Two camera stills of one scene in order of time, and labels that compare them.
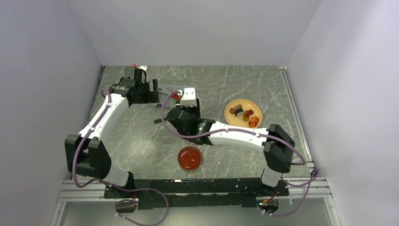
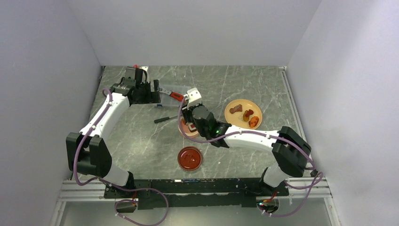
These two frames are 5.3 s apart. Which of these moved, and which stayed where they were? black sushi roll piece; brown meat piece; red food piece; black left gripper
Moved: black sushi roll piece
Stayed: black left gripper; brown meat piece; red food piece
